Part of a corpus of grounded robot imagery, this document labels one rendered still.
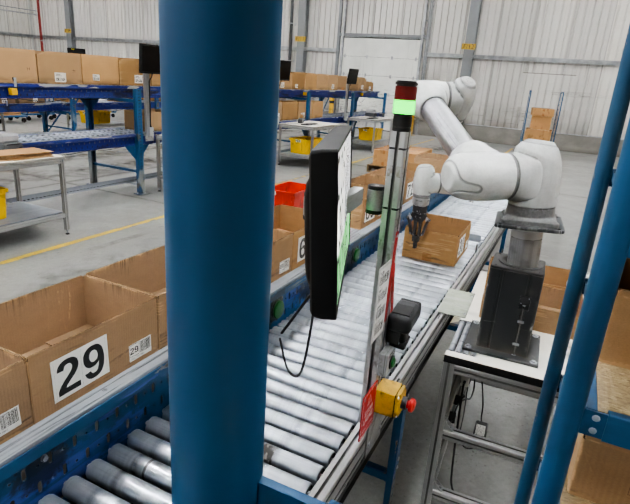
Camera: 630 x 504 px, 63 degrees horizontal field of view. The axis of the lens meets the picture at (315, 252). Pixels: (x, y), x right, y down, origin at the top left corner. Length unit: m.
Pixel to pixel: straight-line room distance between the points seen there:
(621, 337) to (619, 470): 0.18
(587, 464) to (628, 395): 0.16
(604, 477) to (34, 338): 1.39
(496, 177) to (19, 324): 1.46
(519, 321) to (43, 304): 1.53
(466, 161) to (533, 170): 0.22
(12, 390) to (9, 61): 5.55
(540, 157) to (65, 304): 1.53
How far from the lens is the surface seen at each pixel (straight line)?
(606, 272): 0.57
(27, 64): 6.73
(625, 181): 0.55
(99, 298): 1.67
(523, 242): 1.92
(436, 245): 2.84
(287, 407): 1.57
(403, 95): 1.23
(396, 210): 1.26
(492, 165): 1.76
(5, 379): 1.27
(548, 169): 1.85
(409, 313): 1.39
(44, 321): 1.66
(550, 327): 2.27
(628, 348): 0.75
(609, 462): 0.82
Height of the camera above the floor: 1.66
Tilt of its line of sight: 19 degrees down
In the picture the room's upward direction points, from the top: 4 degrees clockwise
